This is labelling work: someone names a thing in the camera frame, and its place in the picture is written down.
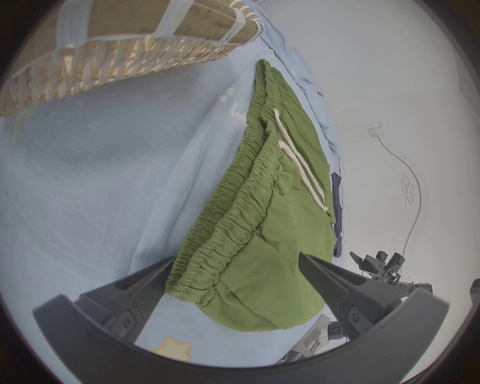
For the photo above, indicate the green shorts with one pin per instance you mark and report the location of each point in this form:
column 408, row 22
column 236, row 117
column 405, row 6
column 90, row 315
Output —
column 270, row 225

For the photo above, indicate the pale blue quilt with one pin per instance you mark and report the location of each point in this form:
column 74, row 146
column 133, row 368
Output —
column 307, row 93

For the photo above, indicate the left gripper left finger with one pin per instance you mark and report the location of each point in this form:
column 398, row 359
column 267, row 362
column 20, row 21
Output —
column 127, row 300

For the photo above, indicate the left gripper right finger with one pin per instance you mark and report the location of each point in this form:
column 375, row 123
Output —
column 348, row 300

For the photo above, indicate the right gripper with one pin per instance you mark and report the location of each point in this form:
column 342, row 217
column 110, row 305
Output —
column 377, row 267

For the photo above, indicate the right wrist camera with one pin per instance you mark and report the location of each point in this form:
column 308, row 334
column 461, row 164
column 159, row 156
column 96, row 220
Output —
column 397, row 259

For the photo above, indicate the round woven basket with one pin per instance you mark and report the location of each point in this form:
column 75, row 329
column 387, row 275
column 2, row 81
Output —
column 131, row 60

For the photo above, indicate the dark blue T-shirt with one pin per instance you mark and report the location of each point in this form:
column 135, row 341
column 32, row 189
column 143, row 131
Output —
column 337, row 225

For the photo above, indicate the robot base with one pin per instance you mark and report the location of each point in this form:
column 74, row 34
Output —
column 315, row 337

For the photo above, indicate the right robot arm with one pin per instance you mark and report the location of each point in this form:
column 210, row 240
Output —
column 416, row 288

